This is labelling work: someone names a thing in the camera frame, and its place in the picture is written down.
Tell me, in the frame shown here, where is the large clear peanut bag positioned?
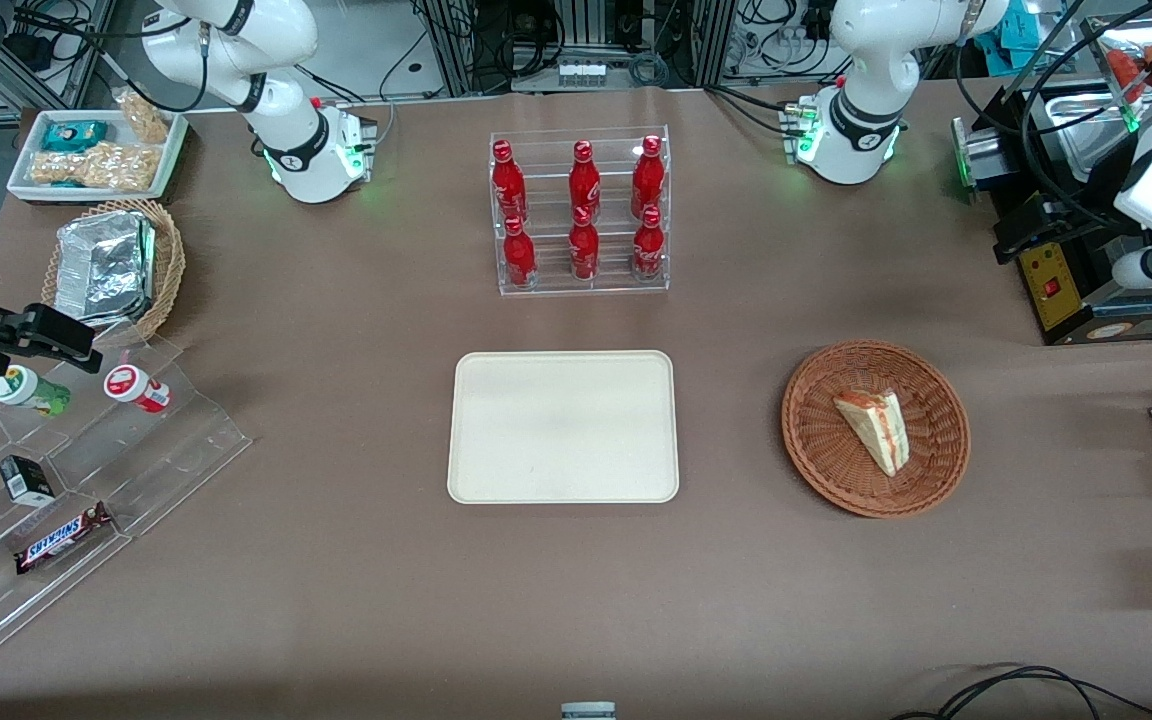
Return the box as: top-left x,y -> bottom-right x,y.
29,141 -> 160,193

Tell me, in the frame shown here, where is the clear acrylic bottle rack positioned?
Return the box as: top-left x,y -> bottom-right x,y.
489,125 -> 672,297

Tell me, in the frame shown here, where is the black food warmer appliance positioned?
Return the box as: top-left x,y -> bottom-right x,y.
971,15 -> 1152,347

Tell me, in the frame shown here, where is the black floor cable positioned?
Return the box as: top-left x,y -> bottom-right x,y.
889,664 -> 1152,720

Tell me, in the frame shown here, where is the round brown wicker basket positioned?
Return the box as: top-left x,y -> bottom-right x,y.
781,340 -> 972,519

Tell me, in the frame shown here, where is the small black carton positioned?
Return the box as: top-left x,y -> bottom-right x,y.
0,455 -> 57,508

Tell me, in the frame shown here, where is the light wicker basket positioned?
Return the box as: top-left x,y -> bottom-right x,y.
41,198 -> 187,348

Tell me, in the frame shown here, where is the triangular sandwich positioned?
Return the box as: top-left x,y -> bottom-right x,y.
833,388 -> 912,478

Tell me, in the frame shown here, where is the steel cylinder with green plate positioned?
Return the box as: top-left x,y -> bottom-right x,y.
951,117 -> 1015,204

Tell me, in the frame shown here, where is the silver foil pack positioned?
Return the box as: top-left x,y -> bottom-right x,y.
53,210 -> 158,327

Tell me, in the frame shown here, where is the Snickers chocolate bar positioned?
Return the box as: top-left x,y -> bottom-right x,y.
14,502 -> 115,576

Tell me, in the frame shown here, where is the red cola bottle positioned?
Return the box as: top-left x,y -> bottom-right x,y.
569,141 -> 602,216
631,136 -> 665,216
492,140 -> 528,223
503,215 -> 538,290
569,207 -> 600,282
633,205 -> 666,282

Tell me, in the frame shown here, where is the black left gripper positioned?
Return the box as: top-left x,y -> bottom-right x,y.
993,193 -> 1073,265

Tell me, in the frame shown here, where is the cream plastic tray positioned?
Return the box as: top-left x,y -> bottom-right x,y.
447,350 -> 680,505

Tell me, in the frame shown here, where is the teal paper pack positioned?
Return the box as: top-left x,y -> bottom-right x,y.
974,0 -> 1039,71

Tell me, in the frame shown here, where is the white rectangular snack tray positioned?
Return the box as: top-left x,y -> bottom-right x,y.
6,108 -> 189,206

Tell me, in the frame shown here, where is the green yogurt drink bottle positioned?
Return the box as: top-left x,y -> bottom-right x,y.
0,365 -> 72,418

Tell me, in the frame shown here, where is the clear acrylic stepped shelf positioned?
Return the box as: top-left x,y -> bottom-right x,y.
0,335 -> 254,677

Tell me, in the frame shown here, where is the teal snack packet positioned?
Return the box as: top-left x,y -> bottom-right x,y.
41,120 -> 110,154

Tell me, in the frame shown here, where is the red yogurt drink bottle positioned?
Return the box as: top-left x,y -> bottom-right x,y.
103,364 -> 173,415

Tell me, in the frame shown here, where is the small clear peanut bag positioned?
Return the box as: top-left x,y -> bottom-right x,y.
113,87 -> 173,145

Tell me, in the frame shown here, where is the red food in warmer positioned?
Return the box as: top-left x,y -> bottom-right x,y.
1106,42 -> 1152,93

